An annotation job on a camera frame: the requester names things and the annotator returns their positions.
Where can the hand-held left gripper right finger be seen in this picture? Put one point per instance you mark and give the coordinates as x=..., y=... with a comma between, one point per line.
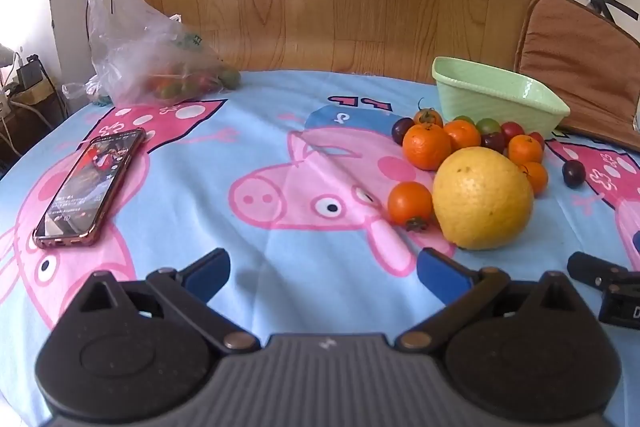
x=440, y=277

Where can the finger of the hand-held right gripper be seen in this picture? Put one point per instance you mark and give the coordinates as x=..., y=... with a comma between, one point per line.
x=590, y=269

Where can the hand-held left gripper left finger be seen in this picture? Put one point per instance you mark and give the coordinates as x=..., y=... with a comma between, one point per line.
x=210, y=274

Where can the large orange tomato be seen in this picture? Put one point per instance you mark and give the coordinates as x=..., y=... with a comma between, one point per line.
x=409, y=203

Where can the yellow grapefruit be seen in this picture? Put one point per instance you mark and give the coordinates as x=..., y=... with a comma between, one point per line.
x=482, y=197

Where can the dark purple tomato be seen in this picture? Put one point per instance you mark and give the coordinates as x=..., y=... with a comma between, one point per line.
x=493, y=142
x=573, y=173
x=401, y=130

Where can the large mandarin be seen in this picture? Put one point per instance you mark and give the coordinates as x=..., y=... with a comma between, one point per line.
x=426, y=147

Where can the red tomato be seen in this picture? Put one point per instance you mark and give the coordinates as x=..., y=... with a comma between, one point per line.
x=538, y=140
x=512, y=130

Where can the orange tomato with stem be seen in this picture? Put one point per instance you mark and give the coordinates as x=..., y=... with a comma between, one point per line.
x=428, y=118

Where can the light green plastic basket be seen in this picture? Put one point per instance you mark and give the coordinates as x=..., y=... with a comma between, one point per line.
x=495, y=97

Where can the cartoon pig printed blanket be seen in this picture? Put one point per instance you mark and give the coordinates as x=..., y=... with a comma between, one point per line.
x=250, y=132

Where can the smartphone in pink case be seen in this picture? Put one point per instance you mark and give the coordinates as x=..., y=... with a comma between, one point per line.
x=87, y=187

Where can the brown cushion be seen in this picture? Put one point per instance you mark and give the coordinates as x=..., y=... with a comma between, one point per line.
x=575, y=67

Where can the clear plastic bag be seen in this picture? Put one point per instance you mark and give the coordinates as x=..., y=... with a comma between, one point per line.
x=130, y=42

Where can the cardboard box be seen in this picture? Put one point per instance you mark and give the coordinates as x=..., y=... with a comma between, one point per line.
x=36, y=94

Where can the black power adapter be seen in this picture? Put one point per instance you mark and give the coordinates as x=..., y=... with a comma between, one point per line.
x=30, y=69

